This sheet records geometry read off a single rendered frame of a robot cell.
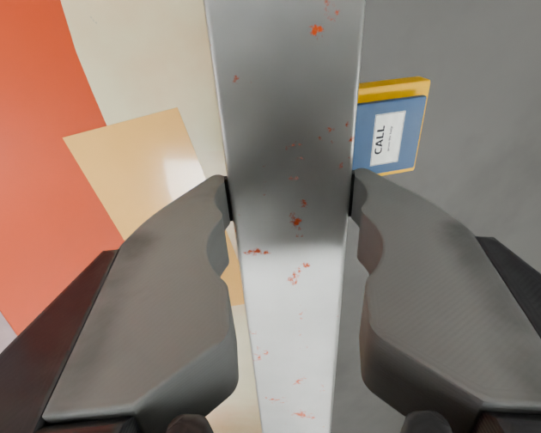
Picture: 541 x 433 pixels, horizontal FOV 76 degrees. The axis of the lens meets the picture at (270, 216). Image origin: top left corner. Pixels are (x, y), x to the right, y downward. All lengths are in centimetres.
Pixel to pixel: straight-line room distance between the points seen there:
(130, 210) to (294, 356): 10
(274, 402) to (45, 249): 13
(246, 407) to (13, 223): 18
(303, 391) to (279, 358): 3
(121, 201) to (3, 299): 10
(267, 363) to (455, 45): 169
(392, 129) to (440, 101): 133
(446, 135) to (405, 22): 59
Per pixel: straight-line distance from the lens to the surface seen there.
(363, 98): 47
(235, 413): 28
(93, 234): 18
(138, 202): 16
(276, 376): 18
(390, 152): 50
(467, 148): 204
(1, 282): 23
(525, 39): 203
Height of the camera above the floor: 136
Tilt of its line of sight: 55 degrees down
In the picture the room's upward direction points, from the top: 154 degrees clockwise
